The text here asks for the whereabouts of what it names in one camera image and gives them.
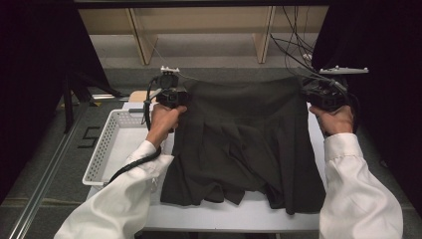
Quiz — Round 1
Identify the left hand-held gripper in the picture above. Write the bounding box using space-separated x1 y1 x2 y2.
153 65 191 110

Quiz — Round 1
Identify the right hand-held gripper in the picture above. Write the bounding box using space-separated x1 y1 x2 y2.
302 65 370 113

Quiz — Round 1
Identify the white perforated plastic basket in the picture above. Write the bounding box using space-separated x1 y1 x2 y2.
82 109 175 192

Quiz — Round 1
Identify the dark grey skirt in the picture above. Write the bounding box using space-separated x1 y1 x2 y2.
159 76 328 216

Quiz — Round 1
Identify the person's right hand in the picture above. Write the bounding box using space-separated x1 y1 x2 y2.
309 104 355 138

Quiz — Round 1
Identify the person's left hand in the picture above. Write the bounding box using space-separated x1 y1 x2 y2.
145 103 189 149

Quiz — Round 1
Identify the black curtain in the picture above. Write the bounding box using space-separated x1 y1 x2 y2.
311 0 422 217
0 0 111 204

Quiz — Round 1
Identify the light wooden bench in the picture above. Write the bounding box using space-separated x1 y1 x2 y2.
78 6 330 66

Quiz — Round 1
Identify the black tripod stand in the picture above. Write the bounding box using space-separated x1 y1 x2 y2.
61 70 124 134

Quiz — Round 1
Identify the thin white cable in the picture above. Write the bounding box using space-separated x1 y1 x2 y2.
149 42 201 83

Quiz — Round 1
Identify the bundle of black cables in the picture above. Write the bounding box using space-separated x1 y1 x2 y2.
269 5 317 80

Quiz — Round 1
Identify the short metal rail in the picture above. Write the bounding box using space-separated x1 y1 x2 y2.
91 93 130 102

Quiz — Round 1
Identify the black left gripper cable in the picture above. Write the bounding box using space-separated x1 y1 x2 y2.
106 75 164 186

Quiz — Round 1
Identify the black overhead frame bar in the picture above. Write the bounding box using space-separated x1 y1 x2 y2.
73 0 333 10

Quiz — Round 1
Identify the metal floor rail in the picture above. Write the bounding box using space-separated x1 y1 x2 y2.
8 103 92 239

